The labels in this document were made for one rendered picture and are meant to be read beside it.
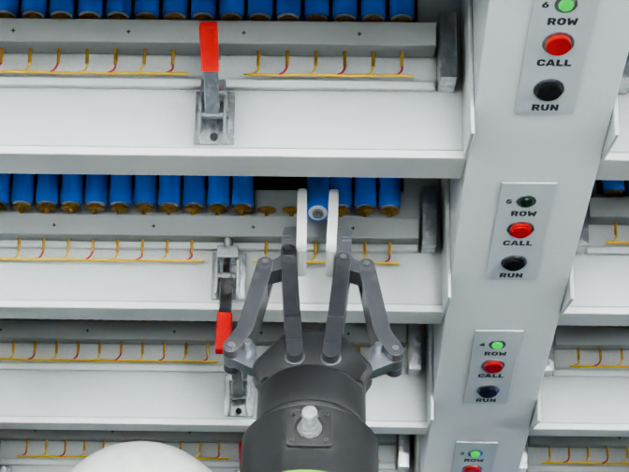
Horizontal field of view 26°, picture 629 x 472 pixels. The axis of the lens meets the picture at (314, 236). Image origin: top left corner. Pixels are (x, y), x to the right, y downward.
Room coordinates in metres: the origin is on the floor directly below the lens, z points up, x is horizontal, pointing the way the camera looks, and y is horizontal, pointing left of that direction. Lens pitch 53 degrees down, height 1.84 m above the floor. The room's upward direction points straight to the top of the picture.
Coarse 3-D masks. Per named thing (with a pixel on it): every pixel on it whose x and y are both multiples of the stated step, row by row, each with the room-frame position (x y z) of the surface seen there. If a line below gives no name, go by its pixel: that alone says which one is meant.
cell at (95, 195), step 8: (88, 176) 0.72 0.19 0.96; (96, 176) 0.72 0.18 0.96; (104, 176) 0.72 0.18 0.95; (88, 184) 0.71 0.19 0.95; (96, 184) 0.71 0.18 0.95; (104, 184) 0.71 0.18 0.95; (88, 192) 0.71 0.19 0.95; (96, 192) 0.70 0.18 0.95; (104, 192) 0.71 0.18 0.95; (88, 200) 0.70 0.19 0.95; (96, 200) 0.70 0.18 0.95; (104, 200) 0.70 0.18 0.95
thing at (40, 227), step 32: (0, 224) 0.68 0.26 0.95; (32, 224) 0.68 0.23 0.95; (64, 224) 0.68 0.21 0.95; (96, 224) 0.68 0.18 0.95; (128, 224) 0.68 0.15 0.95; (160, 224) 0.68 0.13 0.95; (192, 224) 0.68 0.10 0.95; (224, 224) 0.68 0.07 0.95; (256, 224) 0.68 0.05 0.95; (288, 224) 0.68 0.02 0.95; (320, 224) 0.68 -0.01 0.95; (352, 224) 0.68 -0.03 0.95; (384, 224) 0.68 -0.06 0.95; (416, 224) 0.68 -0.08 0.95; (192, 256) 0.66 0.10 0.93
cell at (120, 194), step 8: (112, 176) 0.72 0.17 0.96; (120, 176) 0.72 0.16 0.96; (128, 176) 0.72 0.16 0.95; (112, 184) 0.71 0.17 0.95; (120, 184) 0.71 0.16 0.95; (128, 184) 0.71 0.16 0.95; (112, 192) 0.71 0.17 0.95; (120, 192) 0.70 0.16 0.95; (128, 192) 0.71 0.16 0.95; (112, 200) 0.70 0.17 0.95; (120, 200) 0.70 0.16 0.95; (128, 200) 0.70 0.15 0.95
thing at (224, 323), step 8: (224, 280) 0.63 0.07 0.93; (232, 280) 0.63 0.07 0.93; (224, 288) 0.62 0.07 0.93; (232, 288) 0.63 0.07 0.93; (224, 296) 0.62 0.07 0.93; (224, 304) 0.61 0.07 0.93; (224, 312) 0.60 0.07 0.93; (216, 320) 0.59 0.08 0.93; (224, 320) 0.59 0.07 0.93; (216, 328) 0.59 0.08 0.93; (224, 328) 0.59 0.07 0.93; (216, 336) 0.58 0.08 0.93; (224, 336) 0.58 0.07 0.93; (216, 344) 0.57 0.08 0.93; (216, 352) 0.57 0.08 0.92
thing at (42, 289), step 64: (256, 192) 0.72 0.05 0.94; (448, 192) 0.68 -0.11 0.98; (0, 256) 0.67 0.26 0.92; (64, 256) 0.67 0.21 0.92; (128, 256) 0.67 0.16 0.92; (256, 256) 0.66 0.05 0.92; (320, 256) 0.66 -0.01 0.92; (384, 256) 0.66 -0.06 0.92; (448, 256) 0.63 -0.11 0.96; (192, 320) 0.64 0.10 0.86; (320, 320) 0.63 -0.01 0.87
